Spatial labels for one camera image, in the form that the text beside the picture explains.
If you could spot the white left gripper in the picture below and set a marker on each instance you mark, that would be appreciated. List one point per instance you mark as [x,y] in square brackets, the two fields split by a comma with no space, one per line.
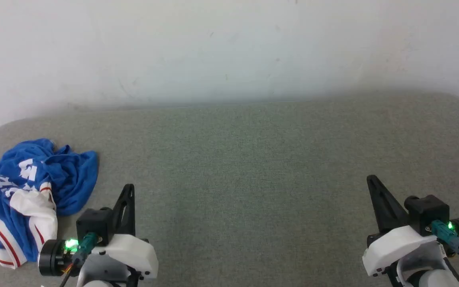
[134,253]

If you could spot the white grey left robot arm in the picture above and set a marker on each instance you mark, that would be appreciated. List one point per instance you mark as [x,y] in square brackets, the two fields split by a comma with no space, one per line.
[102,275]

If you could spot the grey fabric sofa cushion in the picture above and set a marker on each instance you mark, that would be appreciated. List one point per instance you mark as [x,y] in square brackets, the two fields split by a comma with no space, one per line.
[237,167]

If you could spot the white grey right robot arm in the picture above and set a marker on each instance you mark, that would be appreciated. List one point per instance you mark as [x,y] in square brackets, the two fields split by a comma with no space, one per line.
[432,277]

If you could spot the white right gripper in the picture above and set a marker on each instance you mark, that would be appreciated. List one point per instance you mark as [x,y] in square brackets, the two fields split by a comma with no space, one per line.
[393,247]

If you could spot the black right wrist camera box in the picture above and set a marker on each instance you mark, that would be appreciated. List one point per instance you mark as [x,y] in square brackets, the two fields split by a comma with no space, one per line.
[426,211]

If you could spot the blue Lakers jersey shirt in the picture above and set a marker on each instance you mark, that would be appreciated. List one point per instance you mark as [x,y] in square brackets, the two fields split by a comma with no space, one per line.
[70,179]

